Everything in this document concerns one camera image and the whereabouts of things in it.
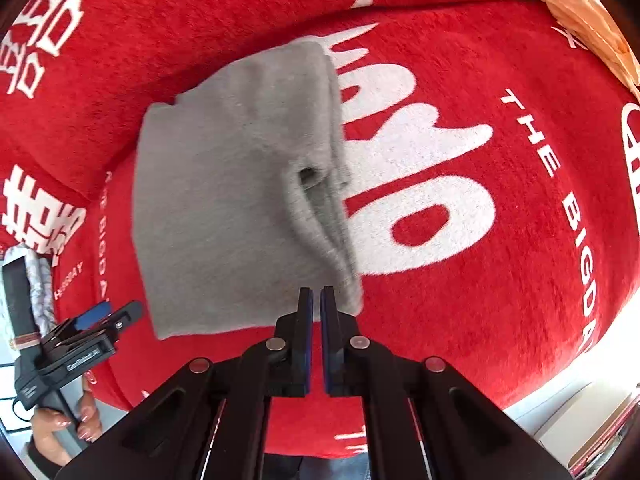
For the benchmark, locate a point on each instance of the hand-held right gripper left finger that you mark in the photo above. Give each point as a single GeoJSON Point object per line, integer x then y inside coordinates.
{"type": "Point", "coordinates": [306, 345]}

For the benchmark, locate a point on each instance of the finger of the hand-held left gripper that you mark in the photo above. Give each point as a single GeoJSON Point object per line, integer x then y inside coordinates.
{"type": "Point", "coordinates": [92, 315]}
{"type": "Point", "coordinates": [127, 314]}

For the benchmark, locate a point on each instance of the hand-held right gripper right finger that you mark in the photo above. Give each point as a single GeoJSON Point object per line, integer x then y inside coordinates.
{"type": "Point", "coordinates": [327, 345]}

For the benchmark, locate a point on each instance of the grey fleece garment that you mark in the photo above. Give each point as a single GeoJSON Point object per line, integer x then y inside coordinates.
{"type": "Point", "coordinates": [220, 200]}

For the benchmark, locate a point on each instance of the person's left forearm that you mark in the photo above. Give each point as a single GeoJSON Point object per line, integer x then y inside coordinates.
{"type": "Point", "coordinates": [44, 467]}

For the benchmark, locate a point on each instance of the person's left hand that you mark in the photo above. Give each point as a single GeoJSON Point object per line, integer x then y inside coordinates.
{"type": "Point", "coordinates": [50, 430]}

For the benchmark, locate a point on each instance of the grey patterned cloth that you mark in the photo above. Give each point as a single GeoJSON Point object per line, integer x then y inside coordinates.
{"type": "Point", "coordinates": [42, 285]}

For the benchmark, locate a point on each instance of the red printed blanket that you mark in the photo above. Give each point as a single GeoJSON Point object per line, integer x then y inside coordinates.
{"type": "Point", "coordinates": [450, 310]}

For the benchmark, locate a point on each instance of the pale flat box stack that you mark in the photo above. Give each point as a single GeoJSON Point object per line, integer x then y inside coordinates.
{"type": "Point", "coordinates": [610, 435]}

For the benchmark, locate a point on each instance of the orange cloth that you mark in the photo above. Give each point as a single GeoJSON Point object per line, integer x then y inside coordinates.
{"type": "Point", "coordinates": [590, 15]}

